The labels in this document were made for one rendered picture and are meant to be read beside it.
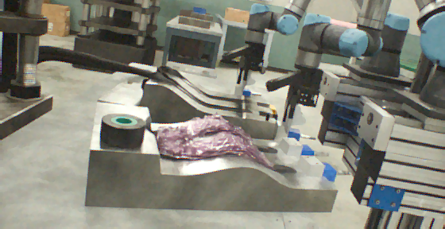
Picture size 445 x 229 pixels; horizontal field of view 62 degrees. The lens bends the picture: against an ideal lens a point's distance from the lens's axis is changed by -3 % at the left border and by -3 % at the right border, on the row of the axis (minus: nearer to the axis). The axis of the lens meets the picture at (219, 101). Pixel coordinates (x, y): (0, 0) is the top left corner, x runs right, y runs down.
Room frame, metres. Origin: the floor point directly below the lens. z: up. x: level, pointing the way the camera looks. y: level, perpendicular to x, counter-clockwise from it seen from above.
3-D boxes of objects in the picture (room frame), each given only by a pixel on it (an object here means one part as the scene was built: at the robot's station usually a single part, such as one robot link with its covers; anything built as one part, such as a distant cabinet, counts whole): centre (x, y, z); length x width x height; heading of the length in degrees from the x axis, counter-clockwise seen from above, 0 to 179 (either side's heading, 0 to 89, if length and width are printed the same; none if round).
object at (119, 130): (0.64, 0.16, 0.93); 0.08 x 0.08 x 0.04
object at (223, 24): (7.14, -0.17, 0.47); 1.10 x 0.52 x 0.94; 102
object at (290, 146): (0.91, -0.24, 0.86); 0.13 x 0.05 x 0.05; 108
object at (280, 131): (1.13, -0.25, 0.83); 0.13 x 0.05 x 0.05; 90
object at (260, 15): (1.58, -0.09, 1.14); 0.09 x 0.08 x 0.11; 91
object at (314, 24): (1.13, -0.24, 1.15); 0.09 x 0.08 x 0.11; 45
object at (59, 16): (7.01, 3.52, 0.42); 0.86 x 0.33 x 0.83; 95
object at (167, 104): (1.13, 0.09, 0.87); 0.50 x 0.26 x 0.14; 91
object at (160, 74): (1.12, 0.07, 0.92); 0.35 x 0.16 x 0.09; 91
